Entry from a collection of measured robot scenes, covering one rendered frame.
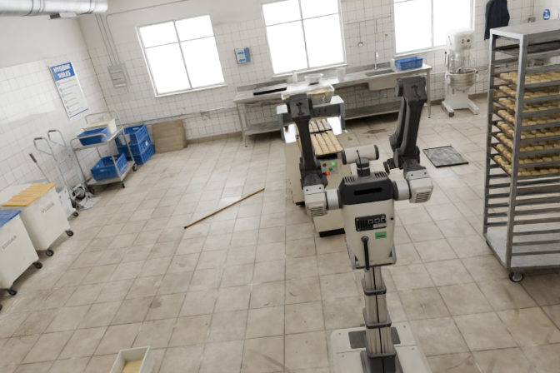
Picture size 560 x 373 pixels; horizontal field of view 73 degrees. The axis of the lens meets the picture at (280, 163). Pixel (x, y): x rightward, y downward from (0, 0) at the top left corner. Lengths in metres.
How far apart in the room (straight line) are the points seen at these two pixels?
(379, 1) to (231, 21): 2.63
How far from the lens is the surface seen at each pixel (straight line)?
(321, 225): 3.80
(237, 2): 7.22
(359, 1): 7.27
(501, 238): 3.66
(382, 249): 1.80
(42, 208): 5.13
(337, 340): 2.59
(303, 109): 1.53
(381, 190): 1.65
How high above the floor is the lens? 2.19
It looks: 22 degrees down
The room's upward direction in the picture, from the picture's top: 10 degrees counter-clockwise
